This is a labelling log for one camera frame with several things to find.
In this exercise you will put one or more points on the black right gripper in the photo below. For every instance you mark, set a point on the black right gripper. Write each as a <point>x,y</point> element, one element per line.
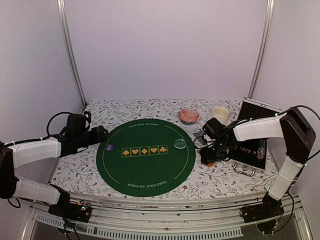
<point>207,157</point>

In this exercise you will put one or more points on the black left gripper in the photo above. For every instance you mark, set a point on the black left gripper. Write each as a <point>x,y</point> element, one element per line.
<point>100,136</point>

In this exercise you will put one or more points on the blue round blind button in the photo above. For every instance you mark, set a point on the blue round blind button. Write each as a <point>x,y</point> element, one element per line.
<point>109,147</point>

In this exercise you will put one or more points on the clear green dealer button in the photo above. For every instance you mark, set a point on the clear green dealer button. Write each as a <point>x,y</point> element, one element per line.
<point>180,143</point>

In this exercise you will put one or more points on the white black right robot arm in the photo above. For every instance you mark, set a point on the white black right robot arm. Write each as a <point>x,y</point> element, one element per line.
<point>291,125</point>

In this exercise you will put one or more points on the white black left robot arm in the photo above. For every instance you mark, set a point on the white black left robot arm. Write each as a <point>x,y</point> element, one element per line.
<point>16,154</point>

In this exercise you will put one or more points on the aluminium poker chip case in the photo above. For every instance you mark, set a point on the aluminium poker chip case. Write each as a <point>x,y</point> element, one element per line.
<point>244,157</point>

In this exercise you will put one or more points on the cream ceramic mug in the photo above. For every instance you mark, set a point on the cream ceramic mug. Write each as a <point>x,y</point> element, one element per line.
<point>221,114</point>

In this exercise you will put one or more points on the green chip stack in case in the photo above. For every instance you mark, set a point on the green chip stack in case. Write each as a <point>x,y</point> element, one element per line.
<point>261,149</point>

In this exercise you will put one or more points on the red patterned small bowl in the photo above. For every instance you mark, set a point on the red patterned small bowl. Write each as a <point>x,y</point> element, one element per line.
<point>188,116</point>

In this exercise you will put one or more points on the round green poker mat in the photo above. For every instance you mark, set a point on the round green poker mat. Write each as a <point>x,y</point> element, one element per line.
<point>144,162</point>

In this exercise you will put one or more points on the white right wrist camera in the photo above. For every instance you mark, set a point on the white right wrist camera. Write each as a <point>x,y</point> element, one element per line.
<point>201,141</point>

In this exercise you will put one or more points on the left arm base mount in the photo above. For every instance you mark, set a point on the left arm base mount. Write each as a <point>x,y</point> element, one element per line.
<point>79,211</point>

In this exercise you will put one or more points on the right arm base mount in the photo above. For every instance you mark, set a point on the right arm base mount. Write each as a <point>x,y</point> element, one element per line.
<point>268,209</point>

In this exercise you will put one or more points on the aluminium front rail frame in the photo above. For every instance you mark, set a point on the aluminium front rail frame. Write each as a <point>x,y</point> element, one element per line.
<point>138,219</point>

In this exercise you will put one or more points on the left aluminium frame post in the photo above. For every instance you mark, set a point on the left aluminium frame post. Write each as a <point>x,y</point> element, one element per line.
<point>62,13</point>

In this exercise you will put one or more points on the aluminium frame post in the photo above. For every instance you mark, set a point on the aluminium frame post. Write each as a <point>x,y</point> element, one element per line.
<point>270,4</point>
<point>62,13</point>

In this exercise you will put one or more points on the right aluminium frame post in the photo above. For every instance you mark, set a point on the right aluminium frame post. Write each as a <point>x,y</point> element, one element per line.
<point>270,4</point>

